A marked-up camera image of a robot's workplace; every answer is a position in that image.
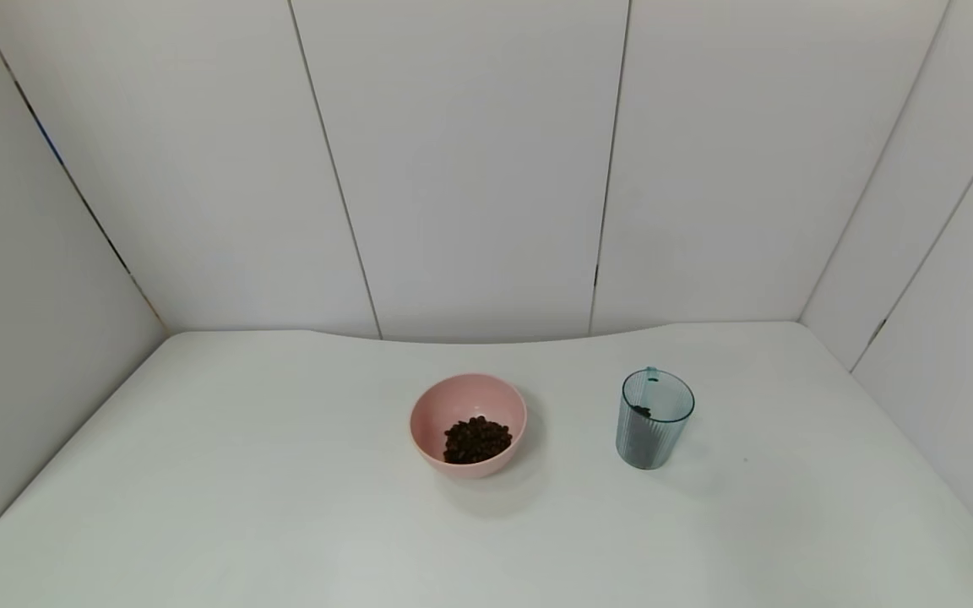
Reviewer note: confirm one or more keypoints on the brown coffee beans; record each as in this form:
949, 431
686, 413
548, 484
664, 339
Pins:
476, 441

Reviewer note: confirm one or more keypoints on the blue ribbed transparent cup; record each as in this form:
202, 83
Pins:
647, 443

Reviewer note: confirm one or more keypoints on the pink plastic bowl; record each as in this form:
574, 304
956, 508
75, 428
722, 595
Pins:
465, 401

